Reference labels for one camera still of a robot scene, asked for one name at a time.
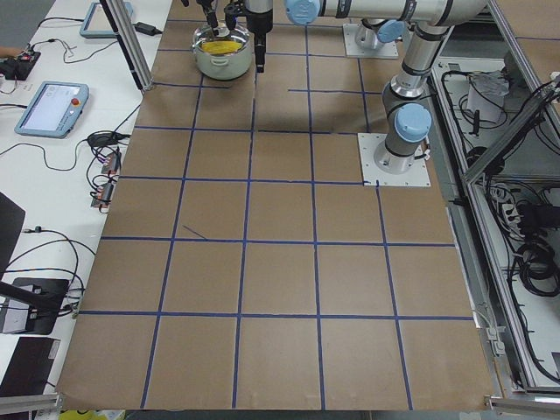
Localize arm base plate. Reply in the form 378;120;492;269
342;24;399;60
357;133;431;187

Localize yellow corn cob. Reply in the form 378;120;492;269
200;40;243;55

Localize clear glass pot lid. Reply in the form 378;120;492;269
192;22;249;51

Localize aluminium frame post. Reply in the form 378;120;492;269
100;0;153;92

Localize far blue teach pendant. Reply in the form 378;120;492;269
80;2;116;39

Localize black monitor stand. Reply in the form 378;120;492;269
1;277;69;335

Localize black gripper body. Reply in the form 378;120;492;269
196;0;215;13
244;0;273;34

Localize pale green steel pot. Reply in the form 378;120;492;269
192;40;252;81

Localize near blue teach pendant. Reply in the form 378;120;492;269
14;80;89;138

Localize small electronics board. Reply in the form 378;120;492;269
90;182;115;209

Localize black power adapter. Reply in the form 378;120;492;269
133;22;163;36

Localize blue teach pendant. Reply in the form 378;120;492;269
80;2;116;39
14;80;89;138

